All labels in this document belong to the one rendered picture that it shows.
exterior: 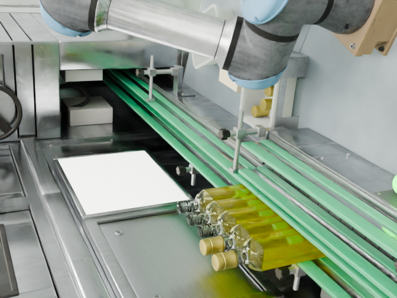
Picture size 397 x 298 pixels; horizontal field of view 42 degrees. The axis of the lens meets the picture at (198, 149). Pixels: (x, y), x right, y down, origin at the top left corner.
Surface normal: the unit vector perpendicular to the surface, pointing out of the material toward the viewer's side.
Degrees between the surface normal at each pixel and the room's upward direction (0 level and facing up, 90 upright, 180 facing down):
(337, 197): 90
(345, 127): 0
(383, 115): 0
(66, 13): 61
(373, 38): 90
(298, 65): 90
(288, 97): 90
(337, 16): 71
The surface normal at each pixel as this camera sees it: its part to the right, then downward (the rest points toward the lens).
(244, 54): -0.08, 0.42
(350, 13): 0.05, 0.69
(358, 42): -0.91, 0.08
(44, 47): 0.43, 0.36
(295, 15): 0.33, 0.70
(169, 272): 0.07, -0.93
